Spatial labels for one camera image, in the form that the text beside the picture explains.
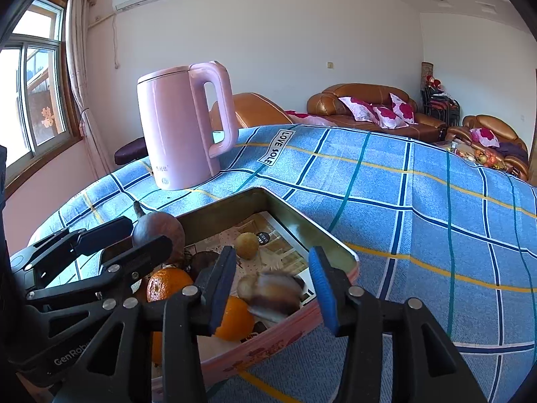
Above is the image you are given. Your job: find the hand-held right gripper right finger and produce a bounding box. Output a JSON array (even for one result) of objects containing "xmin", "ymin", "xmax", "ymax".
[{"xmin": 308, "ymin": 245, "xmax": 489, "ymax": 403}]

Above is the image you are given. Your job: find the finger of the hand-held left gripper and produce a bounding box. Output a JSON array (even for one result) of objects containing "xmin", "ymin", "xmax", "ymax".
[
  {"xmin": 25, "ymin": 235, "xmax": 174, "ymax": 309},
  {"xmin": 10, "ymin": 216, "xmax": 134, "ymax": 275}
]

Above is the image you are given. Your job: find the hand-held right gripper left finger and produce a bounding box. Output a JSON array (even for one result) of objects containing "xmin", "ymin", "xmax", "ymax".
[{"xmin": 52, "ymin": 244, "xmax": 238, "ymax": 403}]

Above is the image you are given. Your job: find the orange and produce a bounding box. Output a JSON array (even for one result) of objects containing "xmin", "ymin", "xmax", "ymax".
[
  {"xmin": 213, "ymin": 296, "xmax": 256, "ymax": 342},
  {"xmin": 146, "ymin": 265, "xmax": 194, "ymax": 303}
]

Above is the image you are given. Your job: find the purple passion fruit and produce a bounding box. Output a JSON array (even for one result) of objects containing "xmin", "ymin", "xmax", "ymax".
[{"xmin": 131, "ymin": 200, "xmax": 186, "ymax": 265}]

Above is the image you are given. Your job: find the chocolate coated cake roll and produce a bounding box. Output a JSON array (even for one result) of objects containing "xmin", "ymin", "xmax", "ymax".
[{"xmin": 247, "ymin": 271, "xmax": 305, "ymax": 316}]

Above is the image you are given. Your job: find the tan longan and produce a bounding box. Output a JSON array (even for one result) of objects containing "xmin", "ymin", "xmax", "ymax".
[{"xmin": 234, "ymin": 232, "xmax": 261, "ymax": 260}]

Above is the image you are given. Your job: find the pink metal tin box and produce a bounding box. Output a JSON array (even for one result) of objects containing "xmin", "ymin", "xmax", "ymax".
[{"xmin": 101, "ymin": 187, "xmax": 360, "ymax": 401}]

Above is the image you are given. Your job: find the printed paper leaflet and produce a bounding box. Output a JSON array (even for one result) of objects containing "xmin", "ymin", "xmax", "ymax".
[{"xmin": 185, "ymin": 211, "xmax": 317, "ymax": 307}]

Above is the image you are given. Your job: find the dark purple stool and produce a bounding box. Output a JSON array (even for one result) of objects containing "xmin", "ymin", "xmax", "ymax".
[{"xmin": 114, "ymin": 136, "xmax": 148, "ymax": 166}]

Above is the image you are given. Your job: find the blue plaid tablecloth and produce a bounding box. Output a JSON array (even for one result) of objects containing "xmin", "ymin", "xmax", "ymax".
[{"xmin": 27, "ymin": 124, "xmax": 537, "ymax": 403}]

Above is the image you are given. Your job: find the pink electric kettle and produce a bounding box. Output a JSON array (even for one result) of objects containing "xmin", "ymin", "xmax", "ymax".
[{"xmin": 136, "ymin": 61, "xmax": 240, "ymax": 191}]

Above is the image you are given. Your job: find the window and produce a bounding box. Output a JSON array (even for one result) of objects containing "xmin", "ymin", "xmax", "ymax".
[{"xmin": 0, "ymin": 0, "xmax": 82, "ymax": 189}]

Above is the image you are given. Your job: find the pink floral blanket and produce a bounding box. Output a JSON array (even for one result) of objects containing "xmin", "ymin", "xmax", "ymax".
[{"xmin": 285, "ymin": 110, "xmax": 336, "ymax": 127}]

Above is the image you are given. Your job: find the pink curtain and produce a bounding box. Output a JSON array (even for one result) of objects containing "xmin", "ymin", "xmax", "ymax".
[{"xmin": 63, "ymin": 0, "xmax": 98, "ymax": 139}]

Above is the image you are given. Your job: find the brown leather chair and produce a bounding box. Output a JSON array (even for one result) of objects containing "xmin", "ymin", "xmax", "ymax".
[{"xmin": 208, "ymin": 91, "xmax": 296, "ymax": 132}]

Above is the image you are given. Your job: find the white red floral pillow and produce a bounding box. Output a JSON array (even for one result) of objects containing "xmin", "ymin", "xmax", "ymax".
[
  {"xmin": 470, "ymin": 128, "xmax": 501, "ymax": 148},
  {"xmin": 338, "ymin": 96, "xmax": 376, "ymax": 122},
  {"xmin": 371, "ymin": 106, "xmax": 408, "ymax": 129},
  {"xmin": 390, "ymin": 92, "xmax": 419, "ymax": 124}
]

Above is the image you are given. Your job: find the long brown leather sofa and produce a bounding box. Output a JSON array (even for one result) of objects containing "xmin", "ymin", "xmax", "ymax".
[{"xmin": 306, "ymin": 83, "xmax": 447, "ymax": 141}]

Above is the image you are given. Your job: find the cluttered coffee table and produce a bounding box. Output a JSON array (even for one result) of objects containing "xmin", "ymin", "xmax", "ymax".
[{"xmin": 436, "ymin": 138, "xmax": 510, "ymax": 173}]

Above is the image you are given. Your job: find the black rack with clothes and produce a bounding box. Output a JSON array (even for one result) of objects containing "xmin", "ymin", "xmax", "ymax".
[{"xmin": 421, "ymin": 73, "xmax": 462, "ymax": 127}]

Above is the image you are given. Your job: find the purple blanket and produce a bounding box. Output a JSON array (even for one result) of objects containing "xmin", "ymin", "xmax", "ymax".
[{"xmin": 497, "ymin": 142, "xmax": 529, "ymax": 160}]

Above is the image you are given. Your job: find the brown leather armchair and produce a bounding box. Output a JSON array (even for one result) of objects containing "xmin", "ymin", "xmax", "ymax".
[{"xmin": 447, "ymin": 114, "xmax": 530, "ymax": 181}]

